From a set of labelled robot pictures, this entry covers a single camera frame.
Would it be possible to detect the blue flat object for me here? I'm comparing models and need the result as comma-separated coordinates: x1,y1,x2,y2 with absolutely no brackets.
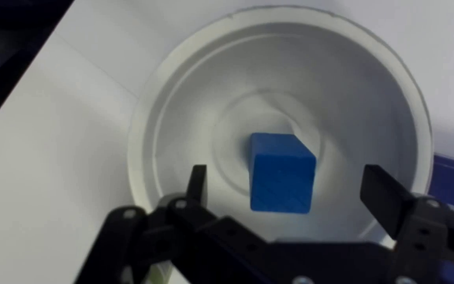
427,154,454,211

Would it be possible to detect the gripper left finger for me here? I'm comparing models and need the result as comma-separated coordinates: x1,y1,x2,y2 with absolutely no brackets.
74,164,269,284

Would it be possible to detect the blue wooden block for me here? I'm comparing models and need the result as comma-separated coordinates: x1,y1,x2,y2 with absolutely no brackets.
249,133,317,214

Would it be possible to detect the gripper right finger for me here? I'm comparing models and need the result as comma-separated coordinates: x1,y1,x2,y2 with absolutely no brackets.
359,164,454,284

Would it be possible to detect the white bowl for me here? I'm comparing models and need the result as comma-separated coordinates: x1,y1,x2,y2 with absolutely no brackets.
128,6,434,284

